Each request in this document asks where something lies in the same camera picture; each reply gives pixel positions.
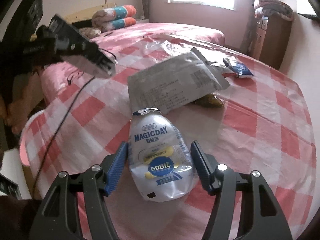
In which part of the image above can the white Magicday pouch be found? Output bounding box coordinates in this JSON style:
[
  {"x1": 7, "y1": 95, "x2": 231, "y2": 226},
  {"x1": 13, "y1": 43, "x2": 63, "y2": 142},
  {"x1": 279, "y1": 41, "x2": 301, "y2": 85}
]
[{"x1": 129, "y1": 108, "x2": 197, "y2": 203}]

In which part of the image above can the yellow brown snack wrapper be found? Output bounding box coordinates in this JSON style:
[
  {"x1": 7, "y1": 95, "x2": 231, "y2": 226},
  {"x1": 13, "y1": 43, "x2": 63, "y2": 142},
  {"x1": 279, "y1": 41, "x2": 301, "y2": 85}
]
[{"x1": 194, "y1": 94, "x2": 223, "y2": 108}]

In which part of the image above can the grey barcode foil bag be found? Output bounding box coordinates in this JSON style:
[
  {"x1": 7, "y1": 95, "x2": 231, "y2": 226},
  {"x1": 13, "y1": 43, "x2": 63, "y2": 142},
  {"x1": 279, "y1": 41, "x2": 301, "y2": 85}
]
[{"x1": 127, "y1": 47, "x2": 230, "y2": 114}]

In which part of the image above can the blue small tissue pack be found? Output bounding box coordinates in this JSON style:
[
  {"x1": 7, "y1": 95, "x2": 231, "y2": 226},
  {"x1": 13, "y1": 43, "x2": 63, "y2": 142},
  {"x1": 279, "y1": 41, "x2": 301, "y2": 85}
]
[{"x1": 223, "y1": 57, "x2": 254, "y2": 79}]

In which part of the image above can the silver black long package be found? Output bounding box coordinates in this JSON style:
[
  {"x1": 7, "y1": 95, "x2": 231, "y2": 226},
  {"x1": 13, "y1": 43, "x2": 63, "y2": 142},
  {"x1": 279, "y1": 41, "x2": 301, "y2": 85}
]
[{"x1": 48, "y1": 14, "x2": 116, "y2": 79}]

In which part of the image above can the person's left hand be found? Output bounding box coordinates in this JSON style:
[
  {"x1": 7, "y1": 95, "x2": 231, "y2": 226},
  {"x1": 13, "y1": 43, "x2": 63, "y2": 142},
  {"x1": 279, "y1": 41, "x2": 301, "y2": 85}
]
[{"x1": 1, "y1": 73, "x2": 44, "y2": 135}]

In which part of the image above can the wooden headboard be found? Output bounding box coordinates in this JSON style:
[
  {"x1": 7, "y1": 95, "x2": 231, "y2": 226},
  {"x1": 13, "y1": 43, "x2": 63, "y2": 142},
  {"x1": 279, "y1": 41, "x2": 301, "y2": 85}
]
[{"x1": 63, "y1": 3, "x2": 116, "y2": 29}]

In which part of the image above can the upper rolled bolster pillow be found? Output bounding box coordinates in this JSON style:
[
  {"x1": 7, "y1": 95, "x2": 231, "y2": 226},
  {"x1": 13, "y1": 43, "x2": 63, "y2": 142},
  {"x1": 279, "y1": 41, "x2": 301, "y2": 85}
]
[{"x1": 91, "y1": 5, "x2": 137, "y2": 27}]

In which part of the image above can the rolled bolster pillow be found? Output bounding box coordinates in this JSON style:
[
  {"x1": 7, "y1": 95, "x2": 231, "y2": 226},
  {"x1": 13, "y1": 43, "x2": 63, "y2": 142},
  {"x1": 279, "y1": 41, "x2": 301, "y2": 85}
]
[
  {"x1": 99, "y1": 17, "x2": 136, "y2": 33},
  {"x1": 91, "y1": 5, "x2": 137, "y2": 27}
]

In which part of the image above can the lower rolled bolster pillow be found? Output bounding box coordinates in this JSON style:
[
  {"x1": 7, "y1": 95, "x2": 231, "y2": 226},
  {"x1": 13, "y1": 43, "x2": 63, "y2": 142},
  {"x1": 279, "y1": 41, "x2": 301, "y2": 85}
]
[{"x1": 99, "y1": 17, "x2": 136, "y2": 33}]

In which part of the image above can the brown wooden cabinet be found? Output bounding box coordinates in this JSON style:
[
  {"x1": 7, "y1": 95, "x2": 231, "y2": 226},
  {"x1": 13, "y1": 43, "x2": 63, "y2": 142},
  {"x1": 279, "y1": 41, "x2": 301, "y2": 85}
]
[{"x1": 249, "y1": 15, "x2": 292, "y2": 70}]

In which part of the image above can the folded blanket on cabinet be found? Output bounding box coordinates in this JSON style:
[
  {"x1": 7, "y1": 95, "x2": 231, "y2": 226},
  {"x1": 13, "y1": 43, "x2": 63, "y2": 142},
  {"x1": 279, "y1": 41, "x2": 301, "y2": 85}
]
[{"x1": 253, "y1": 0, "x2": 294, "y2": 21}]

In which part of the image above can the black charger with cable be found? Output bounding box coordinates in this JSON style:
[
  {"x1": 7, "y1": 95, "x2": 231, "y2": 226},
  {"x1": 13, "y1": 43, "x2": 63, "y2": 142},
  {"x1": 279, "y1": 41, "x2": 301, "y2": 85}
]
[{"x1": 31, "y1": 47, "x2": 118, "y2": 201}]

